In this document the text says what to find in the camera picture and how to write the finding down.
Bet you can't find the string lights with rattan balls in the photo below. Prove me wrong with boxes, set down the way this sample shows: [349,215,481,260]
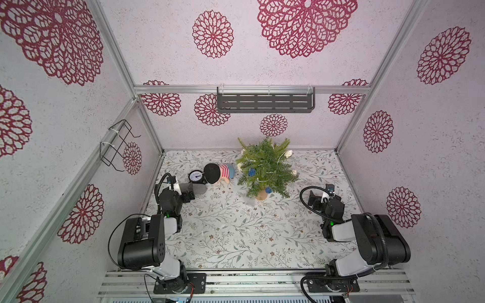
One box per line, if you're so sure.
[237,148,299,194]

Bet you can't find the black wire wall rack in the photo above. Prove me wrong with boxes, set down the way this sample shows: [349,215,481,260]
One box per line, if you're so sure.
[99,119,142,175]

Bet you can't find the small black alarm clock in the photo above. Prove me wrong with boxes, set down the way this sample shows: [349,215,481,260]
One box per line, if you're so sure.
[188,170,207,184]

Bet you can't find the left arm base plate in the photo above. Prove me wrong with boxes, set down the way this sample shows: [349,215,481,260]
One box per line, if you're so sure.
[154,273,207,295]

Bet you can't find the wrist white camera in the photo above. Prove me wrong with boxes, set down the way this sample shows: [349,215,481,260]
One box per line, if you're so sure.
[321,184,335,203]
[167,175,180,192]

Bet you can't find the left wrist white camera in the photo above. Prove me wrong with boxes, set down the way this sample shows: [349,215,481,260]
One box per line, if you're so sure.
[167,175,180,192]

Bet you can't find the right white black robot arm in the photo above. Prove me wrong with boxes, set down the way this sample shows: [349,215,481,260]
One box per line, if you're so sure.
[299,186,411,280]

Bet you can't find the clear battery box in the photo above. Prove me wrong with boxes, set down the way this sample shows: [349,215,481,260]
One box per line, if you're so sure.
[244,197,258,207]

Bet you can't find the small green christmas tree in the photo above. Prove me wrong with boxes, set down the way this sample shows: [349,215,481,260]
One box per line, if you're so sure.
[236,137,299,201]

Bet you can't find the plush doll striped shirt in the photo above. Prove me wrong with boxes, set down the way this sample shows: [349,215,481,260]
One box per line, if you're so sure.
[203,164,236,184]

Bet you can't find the dark grey wall shelf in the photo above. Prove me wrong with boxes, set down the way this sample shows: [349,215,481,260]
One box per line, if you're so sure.
[216,87,315,114]

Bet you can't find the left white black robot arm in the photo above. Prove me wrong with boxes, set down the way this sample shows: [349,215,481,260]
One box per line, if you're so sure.
[117,183,195,293]

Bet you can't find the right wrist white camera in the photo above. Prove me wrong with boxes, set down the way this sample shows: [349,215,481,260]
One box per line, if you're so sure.
[321,184,335,203]

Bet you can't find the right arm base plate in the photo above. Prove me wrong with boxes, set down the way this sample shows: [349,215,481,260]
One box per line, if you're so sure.
[304,273,360,293]

